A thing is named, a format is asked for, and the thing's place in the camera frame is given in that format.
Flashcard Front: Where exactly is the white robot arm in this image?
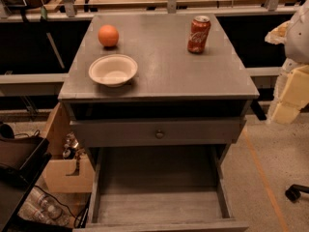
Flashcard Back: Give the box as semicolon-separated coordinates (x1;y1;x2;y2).
285;0;309;64

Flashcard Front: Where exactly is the red cola can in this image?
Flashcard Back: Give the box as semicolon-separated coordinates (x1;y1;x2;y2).
187;15;211;53

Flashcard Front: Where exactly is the orange ball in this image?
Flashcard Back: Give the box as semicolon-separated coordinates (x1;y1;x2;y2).
98;25;119;47

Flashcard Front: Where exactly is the grey drawer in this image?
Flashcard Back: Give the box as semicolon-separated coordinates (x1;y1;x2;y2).
70;117;245;148
74;146;248;232

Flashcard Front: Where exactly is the clear plastic water bottle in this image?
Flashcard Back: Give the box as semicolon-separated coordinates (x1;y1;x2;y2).
17;188;70;226

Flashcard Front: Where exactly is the black cable on floor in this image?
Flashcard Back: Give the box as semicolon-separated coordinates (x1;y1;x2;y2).
33;185;90;229

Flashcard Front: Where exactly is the white paper bowl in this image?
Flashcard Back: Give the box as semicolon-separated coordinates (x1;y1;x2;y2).
88;54;138;87

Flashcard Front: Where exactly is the black chair caster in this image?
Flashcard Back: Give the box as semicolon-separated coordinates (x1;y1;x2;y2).
285;185;309;202

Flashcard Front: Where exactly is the grey top drawer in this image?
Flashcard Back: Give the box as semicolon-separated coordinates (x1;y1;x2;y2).
70;117;245;148

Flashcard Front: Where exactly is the black cart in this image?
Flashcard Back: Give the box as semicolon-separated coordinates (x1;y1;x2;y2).
0;123;52;232

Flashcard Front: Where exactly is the grey wooden drawer cabinet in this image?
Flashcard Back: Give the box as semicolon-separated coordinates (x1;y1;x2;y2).
59;14;259;160

